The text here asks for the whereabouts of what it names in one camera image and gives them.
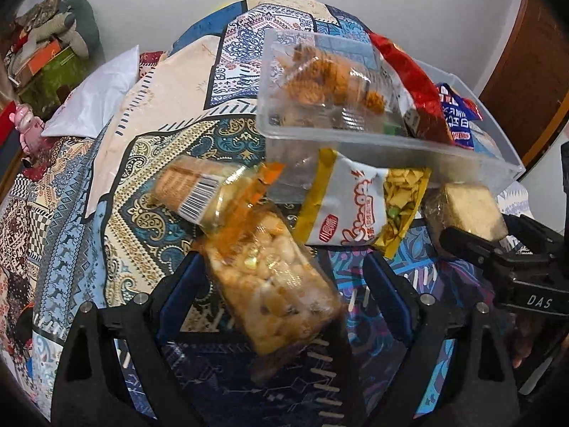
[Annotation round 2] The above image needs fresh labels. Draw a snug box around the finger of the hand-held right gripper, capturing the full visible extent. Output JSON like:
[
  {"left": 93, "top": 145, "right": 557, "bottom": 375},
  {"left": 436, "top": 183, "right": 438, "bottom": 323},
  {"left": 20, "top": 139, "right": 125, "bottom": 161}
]
[
  {"left": 438, "top": 226, "right": 520, "bottom": 277},
  {"left": 502, "top": 213, "right": 569, "bottom": 259}
]

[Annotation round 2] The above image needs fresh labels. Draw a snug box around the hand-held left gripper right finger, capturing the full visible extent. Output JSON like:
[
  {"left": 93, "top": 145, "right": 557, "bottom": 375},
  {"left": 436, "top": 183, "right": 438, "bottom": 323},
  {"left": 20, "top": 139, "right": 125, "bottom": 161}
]
[{"left": 362, "top": 251, "right": 521, "bottom": 427}]

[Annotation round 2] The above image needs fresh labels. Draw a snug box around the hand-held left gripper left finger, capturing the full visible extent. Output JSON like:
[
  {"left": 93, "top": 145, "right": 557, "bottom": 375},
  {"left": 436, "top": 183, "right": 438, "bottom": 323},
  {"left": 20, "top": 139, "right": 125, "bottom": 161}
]
[{"left": 51, "top": 251, "right": 209, "bottom": 427}]

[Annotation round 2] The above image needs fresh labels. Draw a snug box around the beige cake packet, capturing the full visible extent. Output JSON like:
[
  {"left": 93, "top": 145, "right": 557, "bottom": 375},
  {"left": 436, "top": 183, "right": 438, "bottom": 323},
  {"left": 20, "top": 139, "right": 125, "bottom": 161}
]
[{"left": 422, "top": 181, "right": 510, "bottom": 243}]

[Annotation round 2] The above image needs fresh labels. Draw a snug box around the clear orange-sealed cracker bag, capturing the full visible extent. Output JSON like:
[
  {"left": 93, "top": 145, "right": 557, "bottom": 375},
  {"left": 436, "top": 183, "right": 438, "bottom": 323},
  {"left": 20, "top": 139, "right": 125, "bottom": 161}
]
[{"left": 196, "top": 162, "right": 343, "bottom": 359}]

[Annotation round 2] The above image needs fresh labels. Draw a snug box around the blue snack packet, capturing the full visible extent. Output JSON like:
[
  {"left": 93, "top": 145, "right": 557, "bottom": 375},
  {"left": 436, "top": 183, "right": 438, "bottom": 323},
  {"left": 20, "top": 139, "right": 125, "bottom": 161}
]
[{"left": 436, "top": 82, "right": 485, "bottom": 149}]

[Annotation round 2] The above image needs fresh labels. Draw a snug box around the clear plastic storage container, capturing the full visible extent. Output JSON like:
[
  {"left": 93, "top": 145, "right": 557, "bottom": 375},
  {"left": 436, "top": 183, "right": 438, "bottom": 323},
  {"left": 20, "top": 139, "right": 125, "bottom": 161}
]
[{"left": 257, "top": 28, "right": 526, "bottom": 188}]

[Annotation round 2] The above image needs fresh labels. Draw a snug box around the red chip bag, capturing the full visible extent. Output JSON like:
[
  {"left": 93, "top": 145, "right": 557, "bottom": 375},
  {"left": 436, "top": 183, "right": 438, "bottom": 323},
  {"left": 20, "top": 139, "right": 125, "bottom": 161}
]
[{"left": 369, "top": 32, "right": 454, "bottom": 145}]

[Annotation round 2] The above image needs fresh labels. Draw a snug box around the clear bag of orange twists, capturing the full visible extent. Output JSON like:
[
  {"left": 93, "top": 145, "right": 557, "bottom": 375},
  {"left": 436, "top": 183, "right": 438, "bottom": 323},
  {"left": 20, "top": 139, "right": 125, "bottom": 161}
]
[{"left": 276, "top": 42, "right": 387, "bottom": 116}]

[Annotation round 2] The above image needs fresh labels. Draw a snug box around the person's right hand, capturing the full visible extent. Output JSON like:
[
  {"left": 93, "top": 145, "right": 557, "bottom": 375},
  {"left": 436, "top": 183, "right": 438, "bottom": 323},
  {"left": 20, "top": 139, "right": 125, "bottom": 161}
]
[{"left": 509, "top": 313, "right": 541, "bottom": 368}]

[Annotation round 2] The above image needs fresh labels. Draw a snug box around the white yellow snack packet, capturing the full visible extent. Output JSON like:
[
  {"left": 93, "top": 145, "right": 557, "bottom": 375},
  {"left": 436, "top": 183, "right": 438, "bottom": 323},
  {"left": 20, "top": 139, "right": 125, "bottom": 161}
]
[{"left": 296, "top": 149, "right": 432, "bottom": 259}]

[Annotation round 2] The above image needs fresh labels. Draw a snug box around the blue patchwork quilt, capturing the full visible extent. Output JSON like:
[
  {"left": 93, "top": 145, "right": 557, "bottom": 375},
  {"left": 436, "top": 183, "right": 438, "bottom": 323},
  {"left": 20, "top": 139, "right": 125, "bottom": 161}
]
[{"left": 0, "top": 0, "right": 569, "bottom": 427}]

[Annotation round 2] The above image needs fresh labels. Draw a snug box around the brown biscuit roll packet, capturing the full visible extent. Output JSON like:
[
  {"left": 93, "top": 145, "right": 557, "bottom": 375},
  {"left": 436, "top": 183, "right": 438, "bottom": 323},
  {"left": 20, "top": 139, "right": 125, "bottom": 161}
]
[{"left": 151, "top": 155, "right": 250, "bottom": 232}]

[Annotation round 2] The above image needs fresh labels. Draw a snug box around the wooden door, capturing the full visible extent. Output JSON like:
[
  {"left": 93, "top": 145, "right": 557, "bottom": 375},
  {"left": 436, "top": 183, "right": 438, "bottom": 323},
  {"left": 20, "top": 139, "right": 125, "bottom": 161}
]
[{"left": 480, "top": 0, "right": 569, "bottom": 165}]

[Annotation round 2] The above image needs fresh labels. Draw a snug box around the white pillow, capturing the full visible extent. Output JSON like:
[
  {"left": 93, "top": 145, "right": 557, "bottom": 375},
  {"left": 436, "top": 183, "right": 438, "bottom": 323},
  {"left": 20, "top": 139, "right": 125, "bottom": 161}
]
[{"left": 42, "top": 44, "right": 139, "bottom": 138}]

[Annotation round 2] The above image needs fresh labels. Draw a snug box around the pink plush toy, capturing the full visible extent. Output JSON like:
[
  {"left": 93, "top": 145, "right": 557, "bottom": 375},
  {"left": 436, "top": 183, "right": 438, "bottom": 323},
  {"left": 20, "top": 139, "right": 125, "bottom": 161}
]
[{"left": 10, "top": 102, "right": 45, "bottom": 154}]

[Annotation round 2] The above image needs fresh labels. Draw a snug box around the red box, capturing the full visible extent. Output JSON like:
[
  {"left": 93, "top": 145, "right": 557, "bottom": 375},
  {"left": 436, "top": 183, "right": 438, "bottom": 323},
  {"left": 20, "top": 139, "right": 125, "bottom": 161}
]
[{"left": 0, "top": 101, "right": 17, "bottom": 143}]

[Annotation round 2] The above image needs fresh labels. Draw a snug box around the orange cardboard box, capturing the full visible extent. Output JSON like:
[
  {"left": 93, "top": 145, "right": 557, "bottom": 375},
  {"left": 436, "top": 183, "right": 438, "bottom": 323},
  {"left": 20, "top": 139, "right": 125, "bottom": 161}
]
[{"left": 11, "top": 40, "right": 63, "bottom": 77}]

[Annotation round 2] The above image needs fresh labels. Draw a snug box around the grey green bolster cushion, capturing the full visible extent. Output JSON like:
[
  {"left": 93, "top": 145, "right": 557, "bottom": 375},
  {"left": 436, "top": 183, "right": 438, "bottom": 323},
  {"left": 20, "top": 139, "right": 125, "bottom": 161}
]
[{"left": 58, "top": 0, "right": 101, "bottom": 58}]

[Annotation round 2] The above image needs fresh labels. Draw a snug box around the patterned folded cloth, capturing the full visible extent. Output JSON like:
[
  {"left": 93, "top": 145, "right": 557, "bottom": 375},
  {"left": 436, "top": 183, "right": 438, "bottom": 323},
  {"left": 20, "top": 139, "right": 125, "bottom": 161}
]
[{"left": 15, "top": 0, "right": 63, "bottom": 27}]

